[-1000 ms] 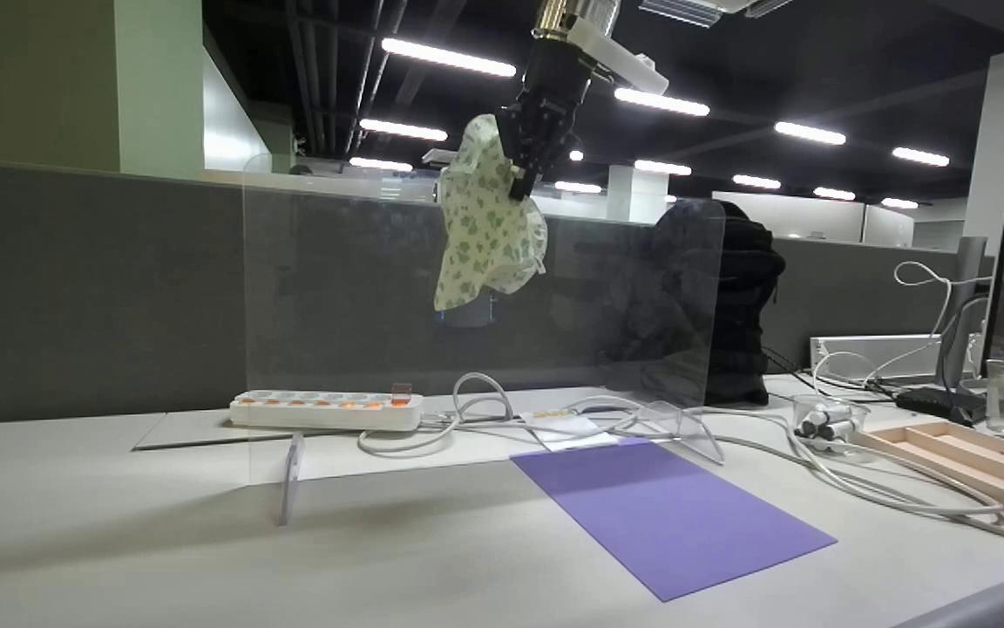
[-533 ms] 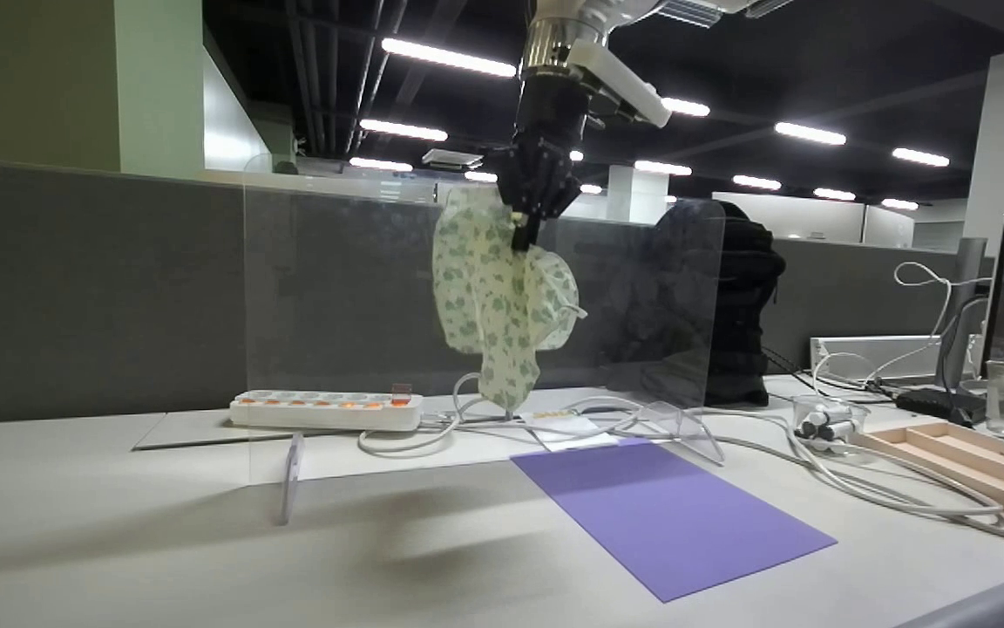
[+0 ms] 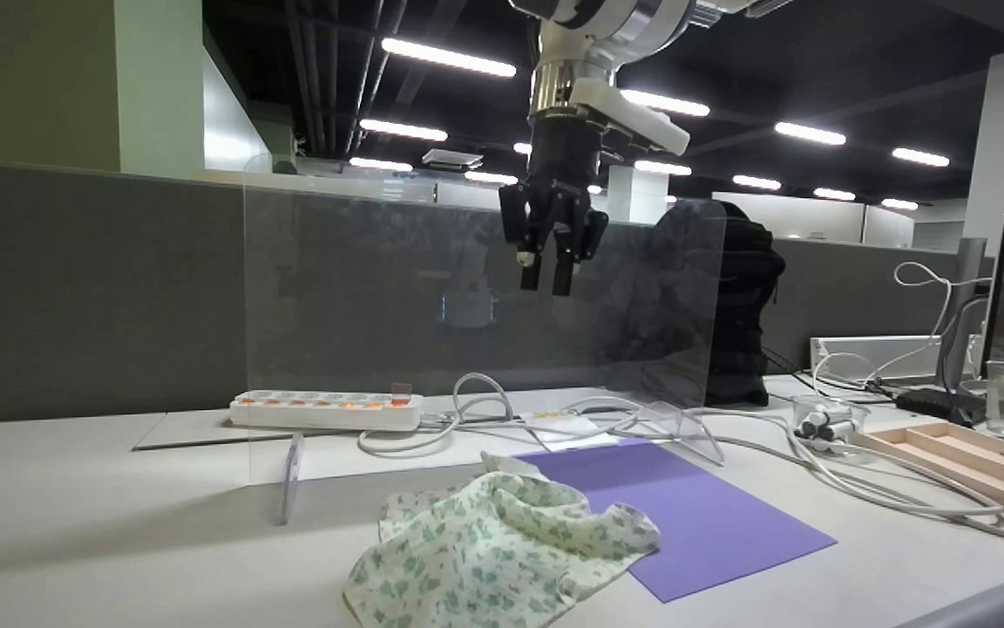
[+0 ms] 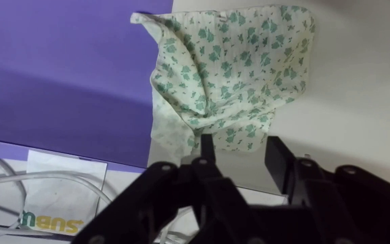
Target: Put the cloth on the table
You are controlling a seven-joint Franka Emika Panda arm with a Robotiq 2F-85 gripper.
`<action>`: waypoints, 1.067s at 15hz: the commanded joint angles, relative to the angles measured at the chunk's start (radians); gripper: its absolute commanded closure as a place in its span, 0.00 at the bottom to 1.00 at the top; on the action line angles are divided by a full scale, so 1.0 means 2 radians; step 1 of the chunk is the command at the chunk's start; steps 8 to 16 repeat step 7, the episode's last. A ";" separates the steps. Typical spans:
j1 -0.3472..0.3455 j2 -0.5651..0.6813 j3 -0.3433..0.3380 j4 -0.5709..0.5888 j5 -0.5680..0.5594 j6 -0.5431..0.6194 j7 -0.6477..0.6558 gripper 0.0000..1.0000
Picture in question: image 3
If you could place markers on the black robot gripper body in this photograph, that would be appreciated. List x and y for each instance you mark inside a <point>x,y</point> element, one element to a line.
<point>559,186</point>

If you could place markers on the white green patterned cloth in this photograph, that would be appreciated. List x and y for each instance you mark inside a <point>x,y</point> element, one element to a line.
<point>488,554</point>

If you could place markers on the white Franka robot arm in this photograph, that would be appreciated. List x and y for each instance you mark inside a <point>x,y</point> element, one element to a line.
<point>607,29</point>

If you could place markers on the fluorescent ceiling light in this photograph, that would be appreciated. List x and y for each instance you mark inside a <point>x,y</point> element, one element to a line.
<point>667,101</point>
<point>383,165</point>
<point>446,57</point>
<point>401,129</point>
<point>835,193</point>
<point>902,202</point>
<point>809,134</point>
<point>488,177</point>
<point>922,159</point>
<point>759,182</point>

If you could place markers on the grey flat box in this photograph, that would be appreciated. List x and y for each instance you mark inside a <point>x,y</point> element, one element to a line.
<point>450,159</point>

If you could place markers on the clear acrylic shield panel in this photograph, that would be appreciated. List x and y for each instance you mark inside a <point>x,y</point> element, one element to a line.
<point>409,300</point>

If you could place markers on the white power strip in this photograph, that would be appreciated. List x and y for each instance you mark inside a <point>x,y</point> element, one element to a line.
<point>326,411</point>

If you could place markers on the purple paper sheet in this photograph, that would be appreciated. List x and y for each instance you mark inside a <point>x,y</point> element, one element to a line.
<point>699,518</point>

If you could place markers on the white rectangular box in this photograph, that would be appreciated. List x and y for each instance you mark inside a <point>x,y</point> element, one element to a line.
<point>874,356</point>

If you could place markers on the black monitor base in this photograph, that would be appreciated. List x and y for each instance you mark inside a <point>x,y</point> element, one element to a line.
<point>942,406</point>

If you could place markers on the grey desk partition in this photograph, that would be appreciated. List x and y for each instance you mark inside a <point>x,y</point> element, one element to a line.
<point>86,292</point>

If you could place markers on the wooden board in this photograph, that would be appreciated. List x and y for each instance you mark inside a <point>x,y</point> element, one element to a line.
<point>973,457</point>

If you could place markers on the green pillar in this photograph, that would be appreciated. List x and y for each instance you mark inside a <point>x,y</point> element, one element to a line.
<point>71,83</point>

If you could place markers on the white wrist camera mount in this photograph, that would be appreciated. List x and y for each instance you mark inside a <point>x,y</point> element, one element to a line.
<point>648,122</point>

